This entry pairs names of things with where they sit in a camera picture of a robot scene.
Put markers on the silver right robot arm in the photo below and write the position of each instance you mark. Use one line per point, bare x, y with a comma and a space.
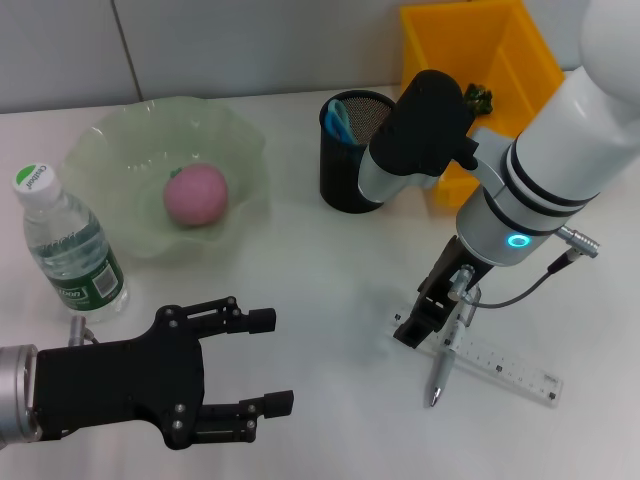
560, 140

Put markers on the blue scissors with cover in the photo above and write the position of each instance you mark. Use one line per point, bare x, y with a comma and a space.
340, 122

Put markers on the silver white ballpoint pen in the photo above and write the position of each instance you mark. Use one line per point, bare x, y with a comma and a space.
440, 375

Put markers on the pale green glass fruit plate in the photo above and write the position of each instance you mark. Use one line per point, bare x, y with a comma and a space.
125, 150

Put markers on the green plastic wrapper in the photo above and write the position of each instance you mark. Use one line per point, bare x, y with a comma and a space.
480, 97

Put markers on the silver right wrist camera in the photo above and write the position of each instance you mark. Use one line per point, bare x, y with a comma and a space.
420, 125

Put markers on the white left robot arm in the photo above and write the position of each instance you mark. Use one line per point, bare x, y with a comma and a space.
15, 395

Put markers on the yellow plastic bin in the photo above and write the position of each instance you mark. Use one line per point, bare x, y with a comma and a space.
500, 50

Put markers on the black mesh pen cup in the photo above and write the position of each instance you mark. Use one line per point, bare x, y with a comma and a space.
340, 170

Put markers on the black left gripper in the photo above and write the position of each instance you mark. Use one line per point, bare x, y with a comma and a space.
115, 385

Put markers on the transparent plastic ruler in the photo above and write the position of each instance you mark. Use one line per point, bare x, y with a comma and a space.
520, 372

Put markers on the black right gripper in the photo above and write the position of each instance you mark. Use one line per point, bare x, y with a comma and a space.
450, 285

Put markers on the clear water bottle green label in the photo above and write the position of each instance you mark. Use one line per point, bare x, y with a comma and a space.
70, 245

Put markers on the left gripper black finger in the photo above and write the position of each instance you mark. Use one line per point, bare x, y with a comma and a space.
277, 404

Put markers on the pink toy peach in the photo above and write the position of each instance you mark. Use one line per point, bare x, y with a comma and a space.
197, 197

